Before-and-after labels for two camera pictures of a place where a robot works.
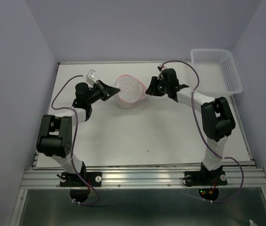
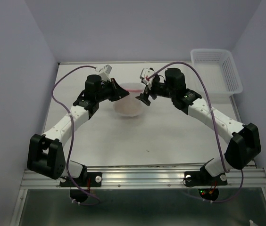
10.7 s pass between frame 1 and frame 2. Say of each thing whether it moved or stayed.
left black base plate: stayed
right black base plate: stayed
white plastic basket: stayed
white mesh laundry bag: moved
